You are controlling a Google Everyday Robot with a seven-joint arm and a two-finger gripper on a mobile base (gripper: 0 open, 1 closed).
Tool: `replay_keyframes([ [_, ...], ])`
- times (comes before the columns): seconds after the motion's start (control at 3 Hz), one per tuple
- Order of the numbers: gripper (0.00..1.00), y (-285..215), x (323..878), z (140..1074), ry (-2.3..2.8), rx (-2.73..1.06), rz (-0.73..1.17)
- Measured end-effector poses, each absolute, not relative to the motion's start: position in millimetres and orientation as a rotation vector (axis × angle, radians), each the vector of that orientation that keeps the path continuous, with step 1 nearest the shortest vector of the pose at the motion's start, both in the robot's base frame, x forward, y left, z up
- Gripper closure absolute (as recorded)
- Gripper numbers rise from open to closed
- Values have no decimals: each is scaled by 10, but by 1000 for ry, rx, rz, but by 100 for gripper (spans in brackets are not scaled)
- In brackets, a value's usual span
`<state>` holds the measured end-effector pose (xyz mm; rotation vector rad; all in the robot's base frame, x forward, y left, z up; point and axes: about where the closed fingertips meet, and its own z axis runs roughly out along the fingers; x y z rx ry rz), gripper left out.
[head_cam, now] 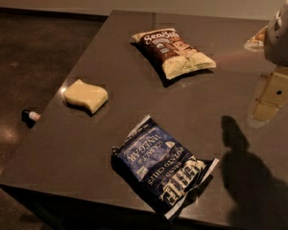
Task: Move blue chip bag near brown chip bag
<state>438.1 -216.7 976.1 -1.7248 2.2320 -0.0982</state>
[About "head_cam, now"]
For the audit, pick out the yellow sponge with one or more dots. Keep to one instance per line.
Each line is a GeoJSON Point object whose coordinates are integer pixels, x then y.
{"type": "Point", "coordinates": [92, 97]}

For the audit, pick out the blue potato chip bag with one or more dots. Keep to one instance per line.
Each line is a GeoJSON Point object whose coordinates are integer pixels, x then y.
{"type": "Point", "coordinates": [159, 168]}

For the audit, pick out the brown chip bag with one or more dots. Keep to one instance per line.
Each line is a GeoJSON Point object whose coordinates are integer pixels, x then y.
{"type": "Point", "coordinates": [168, 50]}

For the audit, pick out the small bottle on floor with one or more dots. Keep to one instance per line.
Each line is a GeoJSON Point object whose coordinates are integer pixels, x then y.
{"type": "Point", "coordinates": [29, 115]}

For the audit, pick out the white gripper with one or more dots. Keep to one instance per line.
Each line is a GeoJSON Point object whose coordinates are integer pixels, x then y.
{"type": "Point", "coordinates": [282, 40]}

